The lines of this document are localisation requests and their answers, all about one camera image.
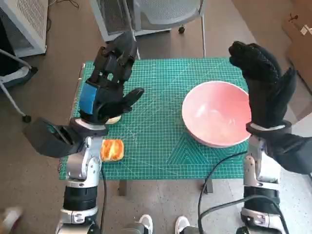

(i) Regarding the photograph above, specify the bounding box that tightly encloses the looped black right arm cable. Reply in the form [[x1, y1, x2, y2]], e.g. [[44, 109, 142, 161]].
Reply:
[[199, 195, 290, 234]]

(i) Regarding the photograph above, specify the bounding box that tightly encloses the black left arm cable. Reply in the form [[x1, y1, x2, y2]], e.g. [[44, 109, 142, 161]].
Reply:
[[98, 167, 108, 234]]

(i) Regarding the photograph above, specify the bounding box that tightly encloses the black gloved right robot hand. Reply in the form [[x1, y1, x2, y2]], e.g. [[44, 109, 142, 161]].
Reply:
[[228, 40, 297, 129]]

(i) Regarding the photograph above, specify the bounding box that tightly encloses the white perforated cabinet on castors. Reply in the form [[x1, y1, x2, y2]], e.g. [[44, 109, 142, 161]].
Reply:
[[89, 0, 186, 44]]

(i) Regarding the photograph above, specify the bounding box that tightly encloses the grey mesh chair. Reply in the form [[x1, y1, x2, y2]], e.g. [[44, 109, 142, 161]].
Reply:
[[124, 0, 207, 60]]

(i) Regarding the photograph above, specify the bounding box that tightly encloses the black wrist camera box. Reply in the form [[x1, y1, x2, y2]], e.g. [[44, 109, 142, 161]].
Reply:
[[264, 133, 312, 175], [23, 117, 83, 158]]

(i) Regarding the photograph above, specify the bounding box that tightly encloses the grey table leg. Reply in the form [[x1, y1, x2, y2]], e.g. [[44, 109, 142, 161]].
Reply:
[[203, 179, 214, 195], [118, 179, 127, 196]]

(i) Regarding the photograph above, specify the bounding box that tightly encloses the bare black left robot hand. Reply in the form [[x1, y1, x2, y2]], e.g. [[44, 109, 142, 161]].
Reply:
[[79, 31, 145, 125]]

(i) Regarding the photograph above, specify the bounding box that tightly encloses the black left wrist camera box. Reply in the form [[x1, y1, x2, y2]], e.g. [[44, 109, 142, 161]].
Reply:
[[23, 117, 83, 158]]

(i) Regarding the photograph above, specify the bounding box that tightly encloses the brown cardboard box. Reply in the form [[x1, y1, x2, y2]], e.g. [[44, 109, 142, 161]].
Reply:
[[281, 0, 312, 95]]

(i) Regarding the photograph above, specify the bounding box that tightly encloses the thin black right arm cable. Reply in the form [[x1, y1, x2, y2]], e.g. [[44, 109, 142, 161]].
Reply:
[[196, 151, 248, 234]]

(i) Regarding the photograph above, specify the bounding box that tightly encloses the green cutting mat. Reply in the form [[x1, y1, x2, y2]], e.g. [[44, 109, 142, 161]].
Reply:
[[59, 57, 252, 180]]

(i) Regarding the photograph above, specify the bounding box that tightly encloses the grey office chair with castor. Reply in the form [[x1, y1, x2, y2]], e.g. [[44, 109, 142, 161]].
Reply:
[[0, 48, 39, 122]]

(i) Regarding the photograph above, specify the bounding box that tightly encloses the rectangular toy bread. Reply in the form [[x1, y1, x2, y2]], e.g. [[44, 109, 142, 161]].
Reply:
[[100, 138, 125, 162]]

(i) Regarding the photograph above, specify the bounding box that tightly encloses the pink bowl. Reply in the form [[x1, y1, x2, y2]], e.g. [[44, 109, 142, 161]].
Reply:
[[181, 81, 252, 149]]

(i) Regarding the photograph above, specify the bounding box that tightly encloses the white flat panel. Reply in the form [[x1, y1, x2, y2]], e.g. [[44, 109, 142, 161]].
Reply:
[[286, 109, 312, 147]]

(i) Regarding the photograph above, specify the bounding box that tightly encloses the person's foot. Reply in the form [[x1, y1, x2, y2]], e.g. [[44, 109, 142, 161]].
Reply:
[[0, 207, 24, 234]]

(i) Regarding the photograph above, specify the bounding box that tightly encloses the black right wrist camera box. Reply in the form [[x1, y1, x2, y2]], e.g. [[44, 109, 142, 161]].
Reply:
[[264, 133, 312, 175]]

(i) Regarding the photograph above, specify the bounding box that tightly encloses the white perforated metal cabinet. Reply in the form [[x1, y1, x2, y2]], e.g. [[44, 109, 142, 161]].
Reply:
[[0, 0, 48, 58]]

